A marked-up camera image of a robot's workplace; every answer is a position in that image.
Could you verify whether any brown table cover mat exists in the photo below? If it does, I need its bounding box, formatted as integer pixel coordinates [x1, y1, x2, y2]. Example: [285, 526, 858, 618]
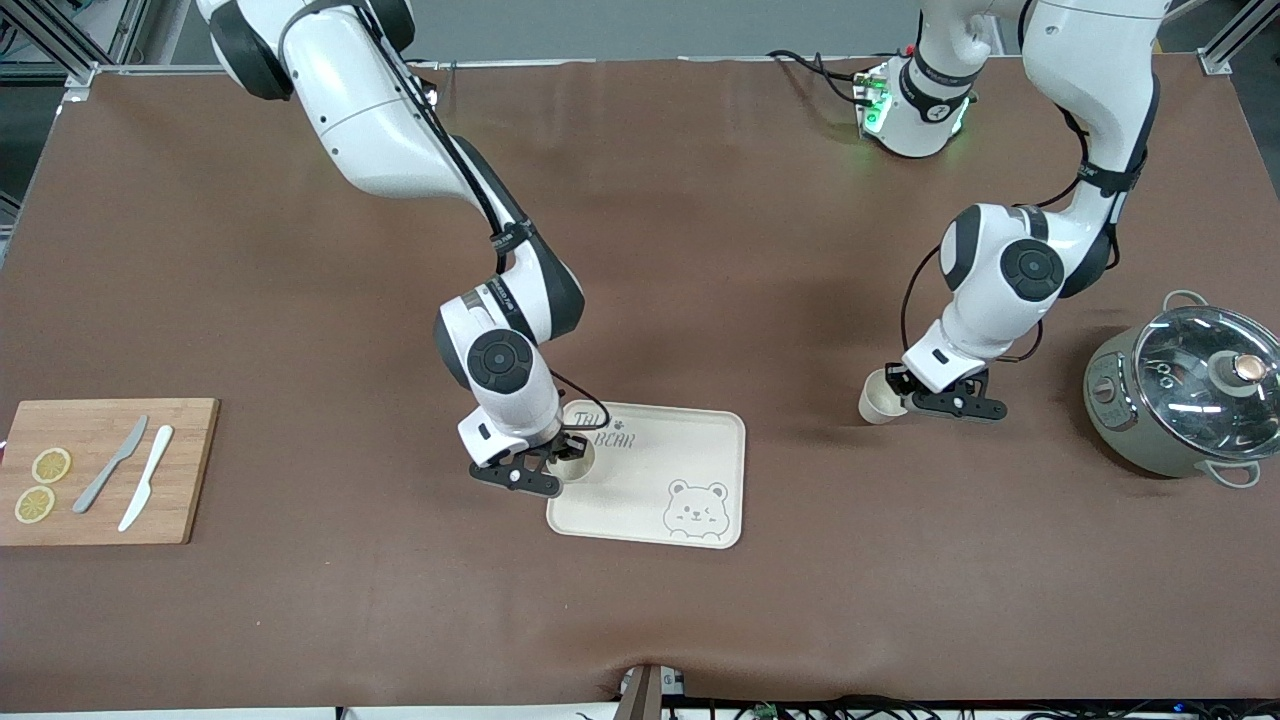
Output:
[0, 55, 1280, 713]

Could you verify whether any black left base cable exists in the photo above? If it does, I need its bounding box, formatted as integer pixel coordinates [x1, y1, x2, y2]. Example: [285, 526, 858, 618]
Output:
[766, 48, 873, 107]

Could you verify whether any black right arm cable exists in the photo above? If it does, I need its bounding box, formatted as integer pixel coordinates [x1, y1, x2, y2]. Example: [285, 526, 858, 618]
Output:
[375, 20, 611, 433]

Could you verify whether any white plastic knife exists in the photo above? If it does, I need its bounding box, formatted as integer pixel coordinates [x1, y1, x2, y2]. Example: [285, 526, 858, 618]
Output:
[117, 424, 175, 533]

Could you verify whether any beige bear print tray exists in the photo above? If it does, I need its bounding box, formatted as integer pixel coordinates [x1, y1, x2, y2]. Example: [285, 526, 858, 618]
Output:
[545, 402, 747, 550]

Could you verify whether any aluminium frame post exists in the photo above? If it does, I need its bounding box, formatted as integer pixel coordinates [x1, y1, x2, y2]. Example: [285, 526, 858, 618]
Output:
[1195, 0, 1280, 76]
[0, 0, 136, 96]

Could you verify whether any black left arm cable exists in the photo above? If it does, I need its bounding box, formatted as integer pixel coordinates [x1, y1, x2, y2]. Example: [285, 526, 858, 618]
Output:
[900, 100, 1121, 371]

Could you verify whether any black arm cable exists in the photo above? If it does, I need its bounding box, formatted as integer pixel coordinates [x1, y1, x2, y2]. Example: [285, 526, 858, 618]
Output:
[900, 100, 1121, 371]
[375, 20, 611, 433]

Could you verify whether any bamboo cutting board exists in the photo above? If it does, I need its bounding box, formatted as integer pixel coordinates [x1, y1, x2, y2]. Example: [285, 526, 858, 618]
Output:
[0, 397, 221, 547]

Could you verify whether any glass pot lid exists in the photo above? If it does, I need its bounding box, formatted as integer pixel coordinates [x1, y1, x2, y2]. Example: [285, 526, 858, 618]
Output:
[1135, 305, 1280, 463]

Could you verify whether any white plastic cup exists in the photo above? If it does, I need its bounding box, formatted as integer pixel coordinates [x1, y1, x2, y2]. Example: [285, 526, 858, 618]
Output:
[553, 440, 597, 488]
[858, 368, 908, 427]

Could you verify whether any grey plastic knife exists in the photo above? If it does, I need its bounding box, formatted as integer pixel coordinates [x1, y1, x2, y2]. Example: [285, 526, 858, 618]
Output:
[72, 414, 150, 515]

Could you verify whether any grey-green cooking pot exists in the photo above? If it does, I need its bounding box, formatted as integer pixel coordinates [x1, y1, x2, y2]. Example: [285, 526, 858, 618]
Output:
[1083, 290, 1280, 489]

